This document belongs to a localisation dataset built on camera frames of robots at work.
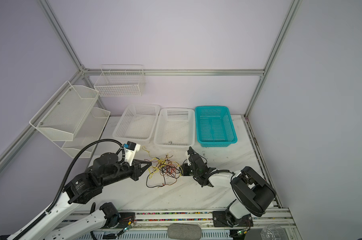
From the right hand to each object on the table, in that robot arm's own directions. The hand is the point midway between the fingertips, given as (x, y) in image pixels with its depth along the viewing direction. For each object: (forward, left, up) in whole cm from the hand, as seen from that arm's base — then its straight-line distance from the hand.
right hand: (179, 167), depth 88 cm
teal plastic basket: (+37, -26, -5) cm, 46 cm away
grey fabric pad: (-31, -4, -2) cm, 32 cm away
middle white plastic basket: (+35, +5, -3) cm, 35 cm away
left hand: (-10, +11, +23) cm, 27 cm away
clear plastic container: (-30, -46, -4) cm, 55 cm away
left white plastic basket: (+38, +36, -2) cm, 52 cm away
